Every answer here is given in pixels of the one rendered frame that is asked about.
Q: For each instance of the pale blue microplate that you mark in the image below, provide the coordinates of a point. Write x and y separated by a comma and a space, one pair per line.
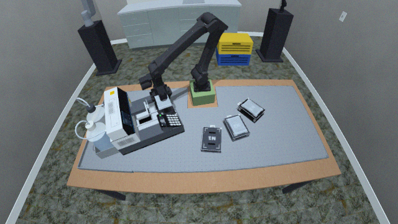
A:
164, 104
252, 107
237, 125

